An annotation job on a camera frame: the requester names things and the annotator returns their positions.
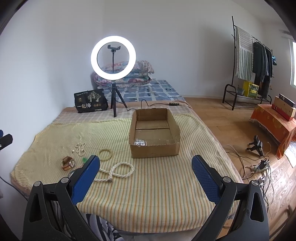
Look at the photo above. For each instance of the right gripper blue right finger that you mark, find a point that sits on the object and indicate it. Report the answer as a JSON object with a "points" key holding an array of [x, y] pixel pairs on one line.
{"points": [[212, 183]]}

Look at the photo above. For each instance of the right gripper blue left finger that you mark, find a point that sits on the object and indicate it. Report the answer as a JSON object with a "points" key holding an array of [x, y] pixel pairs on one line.
{"points": [[72, 190]]}

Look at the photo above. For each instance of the brown strap wristwatch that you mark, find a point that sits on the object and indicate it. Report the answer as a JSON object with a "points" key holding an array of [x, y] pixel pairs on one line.
{"points": [[67, 163]]}

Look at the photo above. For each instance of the yellow striped blanket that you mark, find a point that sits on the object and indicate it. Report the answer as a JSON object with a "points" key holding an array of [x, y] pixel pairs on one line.
{"points": [[151, 195]]}

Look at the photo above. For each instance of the power strip with chargers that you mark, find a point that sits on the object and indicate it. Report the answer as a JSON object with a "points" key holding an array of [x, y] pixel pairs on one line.
{"points": [[261, 168]]}

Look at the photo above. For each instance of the zebra pattern cloth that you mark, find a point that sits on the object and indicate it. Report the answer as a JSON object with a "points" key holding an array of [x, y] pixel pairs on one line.
{"points": [[101, 228]]}

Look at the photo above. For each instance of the black device on floor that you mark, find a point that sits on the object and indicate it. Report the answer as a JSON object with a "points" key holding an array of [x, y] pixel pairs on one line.
{"points": [[256, 145]]}

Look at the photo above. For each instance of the cardboard box tray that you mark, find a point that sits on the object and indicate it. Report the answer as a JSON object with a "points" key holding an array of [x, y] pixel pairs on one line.
{"points": [[153, 133]]}

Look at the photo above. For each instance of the black printed snack bag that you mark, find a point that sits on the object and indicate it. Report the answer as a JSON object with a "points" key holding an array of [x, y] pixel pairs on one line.
{"points": [[90, 101]]}

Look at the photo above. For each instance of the orange cloth covered table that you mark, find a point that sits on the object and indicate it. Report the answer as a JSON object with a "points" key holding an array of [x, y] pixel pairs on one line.
{"points": [[280, 128]]}

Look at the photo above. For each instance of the black clothes rack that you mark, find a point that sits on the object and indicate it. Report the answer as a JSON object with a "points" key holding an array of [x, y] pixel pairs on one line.
{"points": [[233, 92]]}

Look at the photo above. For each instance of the black tripod stand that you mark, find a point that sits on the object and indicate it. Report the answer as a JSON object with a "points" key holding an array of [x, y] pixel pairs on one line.
{"points": [[115, 92]]}

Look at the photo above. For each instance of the yellow box on rack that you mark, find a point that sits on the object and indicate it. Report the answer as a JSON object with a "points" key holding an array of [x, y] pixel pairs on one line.
{"points": [[250, 89]]}

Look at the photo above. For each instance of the stacked gift boxes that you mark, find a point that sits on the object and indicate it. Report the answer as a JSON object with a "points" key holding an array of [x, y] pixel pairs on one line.
{"points": [[283, 108]]}

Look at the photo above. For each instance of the blue patterned bed sheet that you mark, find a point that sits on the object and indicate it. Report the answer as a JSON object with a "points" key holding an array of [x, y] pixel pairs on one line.
{"points": [[155, 90]]}

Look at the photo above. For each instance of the floral folded quilt pillows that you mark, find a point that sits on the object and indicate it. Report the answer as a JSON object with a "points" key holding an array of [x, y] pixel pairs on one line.
{"points": [[140, 74]]}

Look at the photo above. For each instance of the dark hanging clothes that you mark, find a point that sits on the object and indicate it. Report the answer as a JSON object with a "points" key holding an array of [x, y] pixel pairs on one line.
{"points": [[262, 68]]}

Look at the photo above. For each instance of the striped hanging towel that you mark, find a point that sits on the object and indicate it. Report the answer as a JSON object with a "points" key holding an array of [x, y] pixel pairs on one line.
{"points": [[243, 55]]}

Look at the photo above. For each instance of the black phone holder clamp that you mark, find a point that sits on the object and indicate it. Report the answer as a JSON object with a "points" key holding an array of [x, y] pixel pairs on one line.
{"points": [[113, 49]]}

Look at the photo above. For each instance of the white ring light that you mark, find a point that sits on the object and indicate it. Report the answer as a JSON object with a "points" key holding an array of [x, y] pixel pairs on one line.
{"points": [[132, 57]]}

